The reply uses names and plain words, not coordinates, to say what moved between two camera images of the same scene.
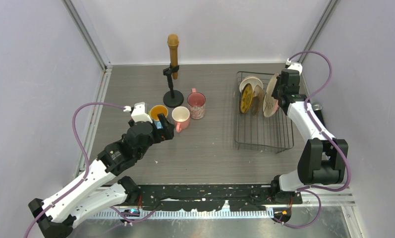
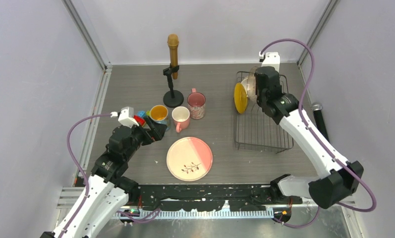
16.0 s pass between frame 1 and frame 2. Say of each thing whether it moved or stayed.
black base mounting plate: stayed
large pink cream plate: moved
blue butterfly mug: stayed
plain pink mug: stayed
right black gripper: moved
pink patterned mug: stayed
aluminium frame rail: stayed
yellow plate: moved
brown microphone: stayed
